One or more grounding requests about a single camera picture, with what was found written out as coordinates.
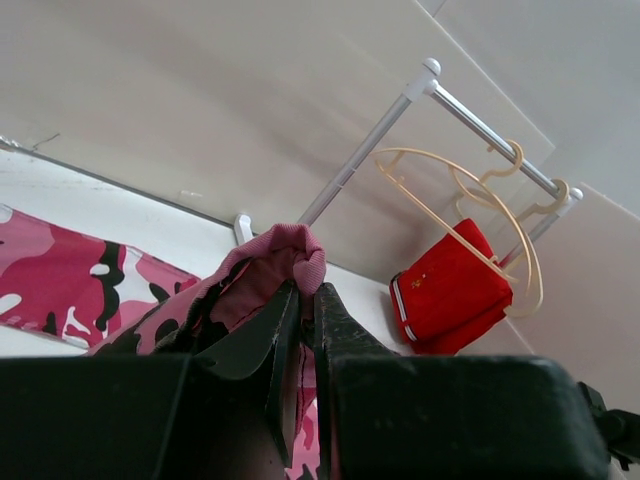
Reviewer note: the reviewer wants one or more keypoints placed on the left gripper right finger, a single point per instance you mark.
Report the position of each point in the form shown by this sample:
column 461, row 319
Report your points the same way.
column 383, row 415

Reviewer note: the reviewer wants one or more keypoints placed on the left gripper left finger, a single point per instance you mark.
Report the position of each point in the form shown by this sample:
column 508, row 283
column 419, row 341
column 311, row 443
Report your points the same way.
column 228, row 412

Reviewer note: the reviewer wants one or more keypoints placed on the pink camouflage trousers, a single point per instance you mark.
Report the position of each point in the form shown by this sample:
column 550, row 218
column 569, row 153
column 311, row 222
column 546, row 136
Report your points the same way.
column 111, row 299

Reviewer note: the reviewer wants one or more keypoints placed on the empty beige wooden hanger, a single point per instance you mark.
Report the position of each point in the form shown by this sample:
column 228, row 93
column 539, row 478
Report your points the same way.
column 534, row 283

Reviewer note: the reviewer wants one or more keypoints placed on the beige hanger with red garment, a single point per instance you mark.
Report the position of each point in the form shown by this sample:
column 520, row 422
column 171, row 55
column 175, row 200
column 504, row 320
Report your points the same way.
column 540, row 205

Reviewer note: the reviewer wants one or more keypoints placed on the red shorts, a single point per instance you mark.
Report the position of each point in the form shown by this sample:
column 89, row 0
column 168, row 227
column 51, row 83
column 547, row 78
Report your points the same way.
column 447, row 299

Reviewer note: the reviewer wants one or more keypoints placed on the white clothes rack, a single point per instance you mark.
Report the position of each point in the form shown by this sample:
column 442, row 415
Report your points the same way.
column 426, row 84

